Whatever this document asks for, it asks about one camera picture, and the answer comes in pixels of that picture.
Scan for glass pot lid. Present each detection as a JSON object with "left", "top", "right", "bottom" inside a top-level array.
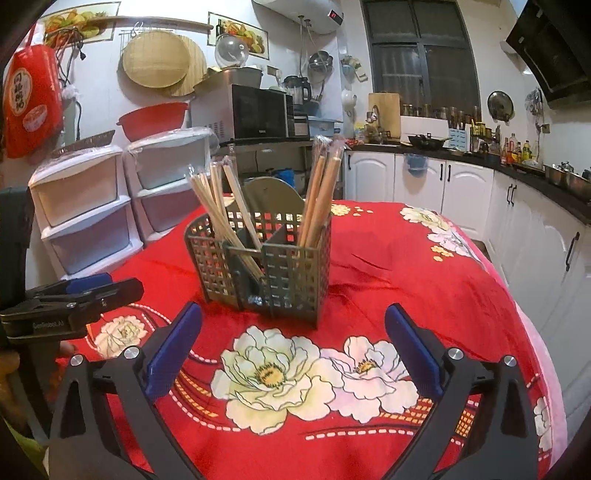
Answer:
[{"left": 215, "top": 33, "right": 250, "bottom": 70}]

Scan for woven wicker tray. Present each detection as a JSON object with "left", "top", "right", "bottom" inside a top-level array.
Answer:
[{"left": 51, "top": 130, "right": 116, "bottom": 158}]

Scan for stainless steel shelf rack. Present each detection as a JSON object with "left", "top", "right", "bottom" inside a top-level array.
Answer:
[{"left": 222, "top": 138, "right": 345, "bottom": 199}]

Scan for green wall utensil holder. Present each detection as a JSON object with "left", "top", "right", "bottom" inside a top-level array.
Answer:
[{"left": 341, "top": 55, "right": 370, "bottom": 83}]

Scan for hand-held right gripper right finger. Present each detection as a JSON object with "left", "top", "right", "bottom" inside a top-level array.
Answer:
[{"left": 385, "top": 302, "right": 540, "bottom": 480}]

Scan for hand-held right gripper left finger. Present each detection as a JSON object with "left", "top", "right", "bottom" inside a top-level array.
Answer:
[{"left": 47, "top": 302, "right": 204, "bottom": 480}]

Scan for long wooden rolling pin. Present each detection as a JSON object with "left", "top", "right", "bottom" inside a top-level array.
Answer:
[{"left": 95, "top": 16, "right": 214, "bottom": 31}]

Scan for dark framed window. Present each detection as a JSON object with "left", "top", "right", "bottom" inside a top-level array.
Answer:
[{"left": 361, "top": 0, "right": 483, "bottom": 112}]

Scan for red floral tablecloth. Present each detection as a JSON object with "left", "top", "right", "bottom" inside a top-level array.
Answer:
[{"left": 51, "top": 198, "right": 568, "bottom": 480}]

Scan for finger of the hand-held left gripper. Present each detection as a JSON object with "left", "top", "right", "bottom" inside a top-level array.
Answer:
[
  {"left": 69, "top": 278, "right": 145, "bottom": 324},
  {"left": 25, "top": 272, "right": 114, "bottom": 304}
]

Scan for black blender jug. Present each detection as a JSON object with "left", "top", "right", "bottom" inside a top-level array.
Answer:
[{"left": 283, "top": 75, "right": 312, "bottom": 107}]

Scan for red shopping bag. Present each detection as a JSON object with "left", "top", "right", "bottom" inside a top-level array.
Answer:
[{"left": 4, "top": 25, "right": 65, "bottom": 160}]

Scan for large round bamboo tray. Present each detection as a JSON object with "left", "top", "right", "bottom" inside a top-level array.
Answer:
[{"left": 122, "top": 31, "right": 191, "bottom": 88}]

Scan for pale blue container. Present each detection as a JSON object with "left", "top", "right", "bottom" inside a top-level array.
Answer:
[{"left": 307, "top": 115, "right": 345, "bottom": 137}]

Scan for black kitchen countertop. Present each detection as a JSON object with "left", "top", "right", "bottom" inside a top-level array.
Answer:
[{"left": 346, "top": 141, "right": 591, "bottom": 213}]

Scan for person's left hand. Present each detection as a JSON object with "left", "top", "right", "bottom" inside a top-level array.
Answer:
[{"left": 0, "top": 342, "right": 79, "bottom": 414}]

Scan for black wok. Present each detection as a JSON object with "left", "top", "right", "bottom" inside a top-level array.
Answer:
[{"left": 407, "top": 133, "right": 453, "bottom": 151}]

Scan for hanging steel pot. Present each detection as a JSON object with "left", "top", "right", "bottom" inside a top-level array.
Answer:
[{"left": 308, "top": 52, "right": 334, "bottom": 75}]

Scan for white kitchen cabinets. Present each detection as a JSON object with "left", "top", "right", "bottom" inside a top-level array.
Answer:
[{"left": 344, "top": 150, "right": 591, "bottom": 416}]

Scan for white plastic drawer unit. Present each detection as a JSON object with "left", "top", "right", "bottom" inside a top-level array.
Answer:
[
  {"left": 28, "top": 145, "right": 144, "bottom": 278},
  {"left": 124, "top": 127, "right": 222, "bottom": 245}
]

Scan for red plastic basin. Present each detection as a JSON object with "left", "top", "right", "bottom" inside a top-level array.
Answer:
[{"left": 116, "top": 102, "right": 190, "bottom": 141}]

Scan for grey metal tub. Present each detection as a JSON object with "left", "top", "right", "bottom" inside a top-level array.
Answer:
[{"left": 222, "top": 67, "right": 264, "bottom": 88}]

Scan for dark hanging pot lid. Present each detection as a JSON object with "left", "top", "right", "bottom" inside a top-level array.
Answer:
[{"left": 487, "top": 90, "right": 515, "bottom": 123}]

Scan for bunch of chopsticks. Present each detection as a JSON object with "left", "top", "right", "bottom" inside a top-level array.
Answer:
[{"left": 187, "top": 136, "right": 346, "bottom": 282}]

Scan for fruit wall poster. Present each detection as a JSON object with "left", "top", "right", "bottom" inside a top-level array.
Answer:
[
  {"left": 41, "top": 1, "right": 122, "bottom": 42},
  {"left": 208, "top": 11, "right": 269, "bottom": 61}
]

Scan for silver microwave oven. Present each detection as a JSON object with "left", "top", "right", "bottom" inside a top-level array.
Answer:
[{"left": 190, "top": 84, "right": 295, "bottom": 144}]

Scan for row of windowsill jars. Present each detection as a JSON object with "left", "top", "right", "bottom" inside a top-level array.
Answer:
[{"left": 401, "top": 104, "right": 483, "bottom": 121}]

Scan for white water heater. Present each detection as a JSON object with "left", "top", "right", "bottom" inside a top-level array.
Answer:
[{"left": 252, "top": 0, "right": 346, "bottom": 35}]

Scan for row of condiment bottles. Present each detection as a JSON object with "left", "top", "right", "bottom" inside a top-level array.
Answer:
[{"left": 501, "top": 134, "right": 539, "bottom": 164}]

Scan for wooden cutting board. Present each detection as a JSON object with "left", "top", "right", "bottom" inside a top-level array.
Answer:
[{"left": 368, "top": 92, "right": 402, "bottom": 139}]

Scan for pink underlay cloth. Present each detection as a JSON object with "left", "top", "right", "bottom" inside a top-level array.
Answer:
[{"left": 508, "top": 295, "right": 570, "bottom": 462}]

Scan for black range hood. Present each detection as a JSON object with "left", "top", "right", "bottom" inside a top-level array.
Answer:
[{"left": 505, "top": 0, "right": 591, "bottom": 102}]

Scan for grey plastic utensil basket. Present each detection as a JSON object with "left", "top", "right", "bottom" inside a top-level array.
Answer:
[{"left": 185, "top": 176, "right": 333, "bottom": 329}]

